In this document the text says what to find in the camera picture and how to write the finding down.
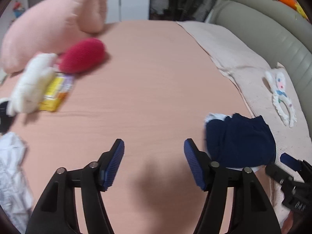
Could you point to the red plush toy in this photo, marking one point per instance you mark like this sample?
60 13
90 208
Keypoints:
82 57

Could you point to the person's right hand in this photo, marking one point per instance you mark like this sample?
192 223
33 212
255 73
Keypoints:
291 223

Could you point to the light patterned clothes pile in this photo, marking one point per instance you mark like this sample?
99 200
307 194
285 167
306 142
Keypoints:
16 196

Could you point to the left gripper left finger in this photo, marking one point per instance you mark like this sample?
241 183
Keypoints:
55 211

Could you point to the grey padded headboard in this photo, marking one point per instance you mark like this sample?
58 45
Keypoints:
275 32

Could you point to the white bunny headband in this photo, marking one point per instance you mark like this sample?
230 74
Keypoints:
282 103

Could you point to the beige knitted blanket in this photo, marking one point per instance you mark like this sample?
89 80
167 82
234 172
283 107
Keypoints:
246 69

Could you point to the large pink pillow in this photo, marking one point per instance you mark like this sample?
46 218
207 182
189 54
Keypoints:
51 26

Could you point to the folded white garment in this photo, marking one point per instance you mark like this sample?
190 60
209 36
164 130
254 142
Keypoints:
221 117

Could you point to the white plush toy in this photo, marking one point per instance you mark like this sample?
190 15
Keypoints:
31 86

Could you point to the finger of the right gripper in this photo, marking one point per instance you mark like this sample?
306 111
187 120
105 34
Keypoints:
288 159
279 175

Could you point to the navy shorts with white stripes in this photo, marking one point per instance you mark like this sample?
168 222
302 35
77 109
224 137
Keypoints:
240 142

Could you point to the orange and yellow toy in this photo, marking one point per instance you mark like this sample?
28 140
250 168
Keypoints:
295 6

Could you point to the pink bed sheet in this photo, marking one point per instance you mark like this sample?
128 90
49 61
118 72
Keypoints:
153 91

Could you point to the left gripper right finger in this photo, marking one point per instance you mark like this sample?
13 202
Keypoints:
252 211

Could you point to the black and white plush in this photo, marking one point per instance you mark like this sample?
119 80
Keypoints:
6 120

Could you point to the yellow snack packet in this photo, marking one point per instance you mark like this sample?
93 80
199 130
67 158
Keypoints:
56 92

